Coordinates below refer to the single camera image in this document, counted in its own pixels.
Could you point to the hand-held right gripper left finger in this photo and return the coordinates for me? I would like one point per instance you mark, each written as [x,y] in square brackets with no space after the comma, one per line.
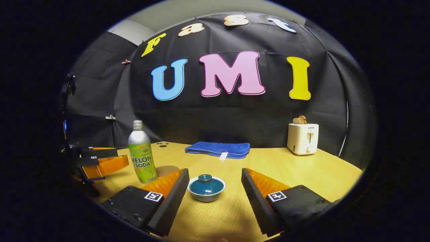
[174,205]

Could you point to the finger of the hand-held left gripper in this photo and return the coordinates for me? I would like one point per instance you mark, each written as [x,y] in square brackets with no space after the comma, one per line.
[107,166]
[104,153]

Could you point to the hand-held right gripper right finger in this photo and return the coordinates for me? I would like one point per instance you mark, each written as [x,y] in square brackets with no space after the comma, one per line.
[257,205]

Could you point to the white teacup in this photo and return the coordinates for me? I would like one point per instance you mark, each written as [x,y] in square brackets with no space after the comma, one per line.
[206,197]

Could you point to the round brown coaster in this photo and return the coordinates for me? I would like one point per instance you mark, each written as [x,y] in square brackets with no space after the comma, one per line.
[167,170]

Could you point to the silver green water bottle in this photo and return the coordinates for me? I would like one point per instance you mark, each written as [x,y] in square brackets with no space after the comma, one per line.
[142,158]

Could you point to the teal teacup lid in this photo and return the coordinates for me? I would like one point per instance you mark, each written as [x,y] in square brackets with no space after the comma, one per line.
[205,185]

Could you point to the dark device with blue light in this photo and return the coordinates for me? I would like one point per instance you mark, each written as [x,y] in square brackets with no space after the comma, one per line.
[65,126]

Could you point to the metal clip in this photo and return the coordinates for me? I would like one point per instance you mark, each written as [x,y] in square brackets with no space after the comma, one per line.
[110,117]

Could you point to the blue folded towel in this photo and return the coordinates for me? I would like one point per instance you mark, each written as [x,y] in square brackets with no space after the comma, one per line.
[218,148]

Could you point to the white toaster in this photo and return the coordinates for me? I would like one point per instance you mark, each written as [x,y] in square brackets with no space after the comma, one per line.
[300,137]

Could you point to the light toast slice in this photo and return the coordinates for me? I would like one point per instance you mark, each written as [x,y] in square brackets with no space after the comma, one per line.
[296,120]

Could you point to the black backdrop cloth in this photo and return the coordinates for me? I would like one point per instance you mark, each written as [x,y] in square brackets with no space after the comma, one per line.
[235,114]

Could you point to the copper clip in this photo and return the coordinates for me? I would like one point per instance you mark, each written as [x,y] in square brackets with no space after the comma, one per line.
[126,61]

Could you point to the brown toast slice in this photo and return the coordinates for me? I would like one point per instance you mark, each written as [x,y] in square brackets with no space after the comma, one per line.
[303,118]

